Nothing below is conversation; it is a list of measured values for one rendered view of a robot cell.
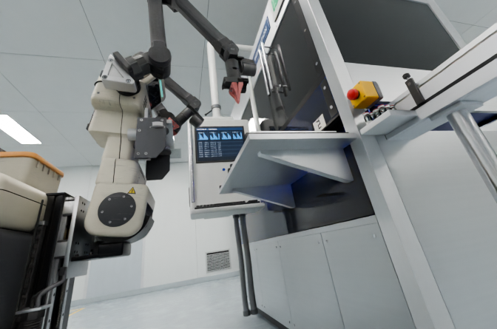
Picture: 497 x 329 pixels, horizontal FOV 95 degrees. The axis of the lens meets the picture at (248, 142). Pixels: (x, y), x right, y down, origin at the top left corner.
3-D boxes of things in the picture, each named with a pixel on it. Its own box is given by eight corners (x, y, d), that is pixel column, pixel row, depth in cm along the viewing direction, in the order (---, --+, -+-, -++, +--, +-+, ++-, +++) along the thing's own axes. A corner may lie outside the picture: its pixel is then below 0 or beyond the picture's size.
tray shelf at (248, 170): (294, 188, 144) (293, 185, 144) (375, 137, 83) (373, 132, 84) (219, 194, 130) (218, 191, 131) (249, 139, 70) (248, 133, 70)
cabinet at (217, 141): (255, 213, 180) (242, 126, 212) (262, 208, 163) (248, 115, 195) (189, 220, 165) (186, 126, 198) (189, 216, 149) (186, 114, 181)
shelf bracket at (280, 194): (293, 208, 129) (288, 185, 134) (295, 206, 126) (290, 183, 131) (234, 214, 119) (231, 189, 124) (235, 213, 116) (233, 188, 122)
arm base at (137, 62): (120, 76, 86) (112, 51, 75) (140, 67, 89) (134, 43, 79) (134, 92, 84) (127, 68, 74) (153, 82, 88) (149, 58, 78)
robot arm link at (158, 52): (144, -5, 102) (142, -27, 93) (176, 0, 107) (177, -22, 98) (150, 79, 87) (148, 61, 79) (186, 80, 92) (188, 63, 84)
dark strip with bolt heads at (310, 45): (333, 118, 95) (291, -3, 128) (339, 112, 91) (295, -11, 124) (330, 118, 95) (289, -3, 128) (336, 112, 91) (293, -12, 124)
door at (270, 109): (263, 153, 178) (252, 92, 202) (287, 122, 138) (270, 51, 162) (262, 153, 178) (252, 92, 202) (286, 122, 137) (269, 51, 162)
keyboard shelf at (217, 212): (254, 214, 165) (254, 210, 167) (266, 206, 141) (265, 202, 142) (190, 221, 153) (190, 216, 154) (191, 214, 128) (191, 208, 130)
